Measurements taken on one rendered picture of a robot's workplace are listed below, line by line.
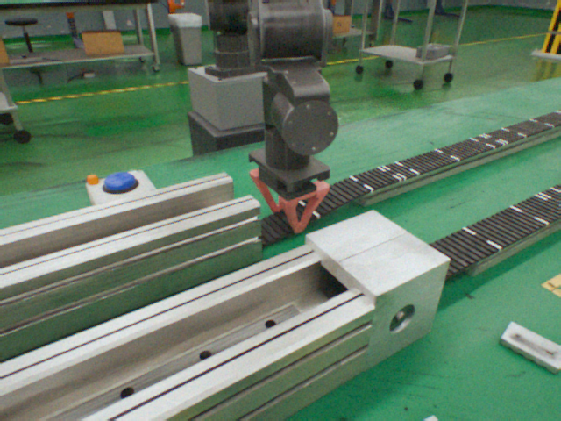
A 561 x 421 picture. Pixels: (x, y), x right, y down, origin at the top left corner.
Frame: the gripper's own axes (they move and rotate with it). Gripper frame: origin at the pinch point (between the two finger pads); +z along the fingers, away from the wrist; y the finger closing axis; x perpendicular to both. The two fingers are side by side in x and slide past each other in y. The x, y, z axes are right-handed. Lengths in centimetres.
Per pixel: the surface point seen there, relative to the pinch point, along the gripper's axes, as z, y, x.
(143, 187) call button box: -4.7, -11.9, -16.0
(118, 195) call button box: -4.9, -11.5, -19.4
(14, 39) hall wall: 84, -749, -12
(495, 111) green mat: 5, -14, 73
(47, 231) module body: -7.6, -3.4, -28.0
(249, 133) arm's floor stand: 3.8, -37.9, 14.6
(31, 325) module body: -2.6, 3.9, -31.9
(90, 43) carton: 56, -472, 53
